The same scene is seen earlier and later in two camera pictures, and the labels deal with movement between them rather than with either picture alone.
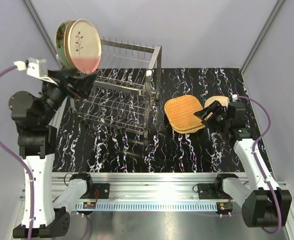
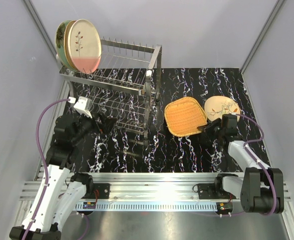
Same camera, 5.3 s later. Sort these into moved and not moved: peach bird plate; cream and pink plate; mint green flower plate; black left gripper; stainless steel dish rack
Moved: black left gripper
Not moved: peach bird plate; mint green flower plate; stainless steel dish rack; cream and pink plate
